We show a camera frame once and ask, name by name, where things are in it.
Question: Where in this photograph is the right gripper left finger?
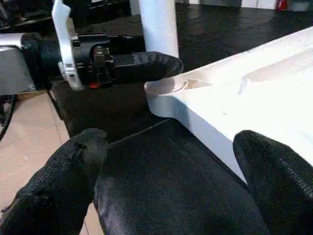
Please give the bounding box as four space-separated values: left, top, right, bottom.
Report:
0 128 109 235

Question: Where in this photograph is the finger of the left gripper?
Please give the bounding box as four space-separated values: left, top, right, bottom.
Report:
107 35 145 56
111 50 184 86

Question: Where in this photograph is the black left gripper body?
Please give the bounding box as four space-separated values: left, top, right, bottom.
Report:
70 34 117 89

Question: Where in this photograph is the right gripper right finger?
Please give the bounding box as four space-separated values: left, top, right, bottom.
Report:
233 129 313 235

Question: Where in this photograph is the white plastic table leg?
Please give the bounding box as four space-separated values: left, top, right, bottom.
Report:
138 0 181 60

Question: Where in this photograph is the white plastic table top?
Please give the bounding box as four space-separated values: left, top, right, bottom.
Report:
143 25 313 185

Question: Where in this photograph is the black mat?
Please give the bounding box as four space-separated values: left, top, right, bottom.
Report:
0 2 313 235

